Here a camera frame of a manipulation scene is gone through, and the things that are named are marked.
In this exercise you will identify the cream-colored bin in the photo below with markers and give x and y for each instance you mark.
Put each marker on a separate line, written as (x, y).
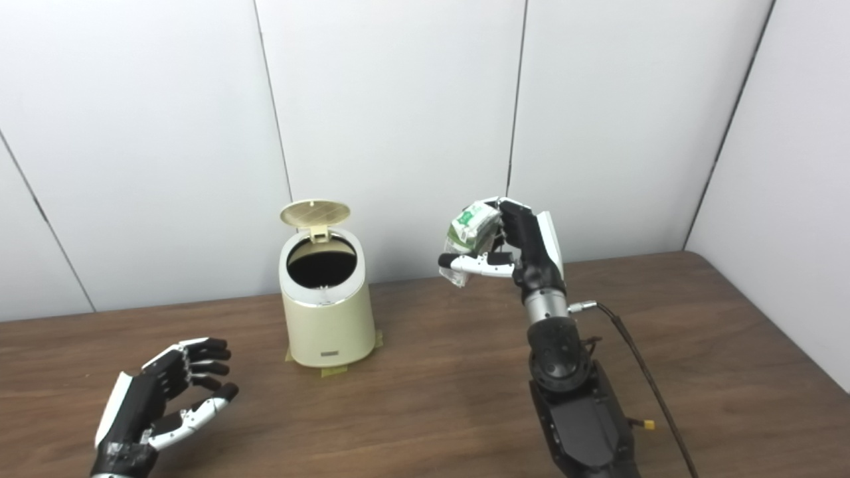
(329, 325)

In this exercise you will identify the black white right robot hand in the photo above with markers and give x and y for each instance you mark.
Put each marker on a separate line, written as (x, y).
(531, 245)

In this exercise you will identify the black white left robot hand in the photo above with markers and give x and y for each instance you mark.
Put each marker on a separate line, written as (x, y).
(136, 405)

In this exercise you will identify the round cream bin lid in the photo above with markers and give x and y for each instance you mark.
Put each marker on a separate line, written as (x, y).
(315, 212)

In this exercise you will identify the green white milk carton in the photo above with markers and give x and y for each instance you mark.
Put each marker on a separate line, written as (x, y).
(471, 226)

